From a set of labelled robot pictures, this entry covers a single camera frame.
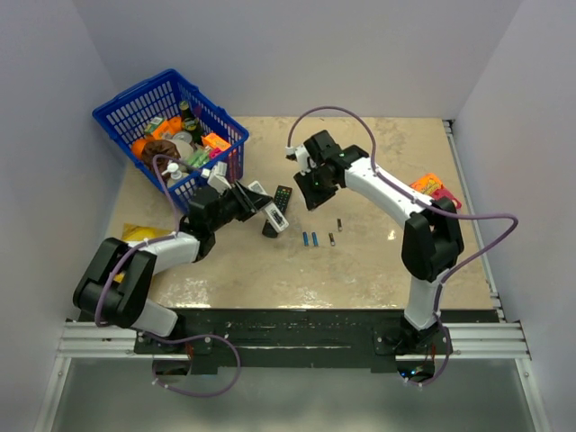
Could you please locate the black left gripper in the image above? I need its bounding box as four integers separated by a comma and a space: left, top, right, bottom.
209, 179, 273, 233

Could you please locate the white air conditioner remote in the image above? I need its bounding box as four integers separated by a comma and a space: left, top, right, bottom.
248, 180, 289, 233

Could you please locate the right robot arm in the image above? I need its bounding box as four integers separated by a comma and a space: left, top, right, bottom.
285, 130, 464, 354

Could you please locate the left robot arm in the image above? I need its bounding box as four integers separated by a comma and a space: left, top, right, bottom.
73, 183, 274, 353

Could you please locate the black TV remote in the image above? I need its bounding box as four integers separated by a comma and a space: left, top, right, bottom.
262, 185, 293, 239

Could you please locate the orange pink box in basket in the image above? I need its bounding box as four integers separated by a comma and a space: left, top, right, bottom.
202, 132, 230, 159

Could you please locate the green sponge pack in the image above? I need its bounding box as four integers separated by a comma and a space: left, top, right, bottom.
185, 148, 211, 172

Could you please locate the white pump bottle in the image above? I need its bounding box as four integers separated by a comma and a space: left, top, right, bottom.
161, 162, 187, 188

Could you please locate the tin can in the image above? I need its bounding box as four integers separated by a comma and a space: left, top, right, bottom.
172, 130, 194, 145

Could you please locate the green glass bottle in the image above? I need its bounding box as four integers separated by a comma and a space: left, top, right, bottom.
179, 100, 203, 144

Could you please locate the blue plastic basket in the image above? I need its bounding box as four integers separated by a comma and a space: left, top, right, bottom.
93, 69, 249, 213

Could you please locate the pink orange snack box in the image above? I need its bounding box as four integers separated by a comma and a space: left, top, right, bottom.
410, 173, 462, 210

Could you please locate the brown crumpled bag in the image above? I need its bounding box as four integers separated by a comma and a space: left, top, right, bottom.
139, 139, 181, 172

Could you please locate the orange juice carton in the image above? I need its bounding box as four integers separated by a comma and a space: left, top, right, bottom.
144, 116, 182, 140

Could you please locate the yellow Lays chips bag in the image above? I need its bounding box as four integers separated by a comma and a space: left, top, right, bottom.
112, 223, 175, 284

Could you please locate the orange fruit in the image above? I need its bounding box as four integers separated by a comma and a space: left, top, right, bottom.
130, 138, 148, 159

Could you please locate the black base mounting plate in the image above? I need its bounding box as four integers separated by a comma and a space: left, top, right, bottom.
78, 306, 500, 374

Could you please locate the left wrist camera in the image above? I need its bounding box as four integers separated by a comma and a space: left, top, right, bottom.
201, 161, 231, 195

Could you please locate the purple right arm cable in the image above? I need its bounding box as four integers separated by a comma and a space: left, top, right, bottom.
286, 106, 518, 388

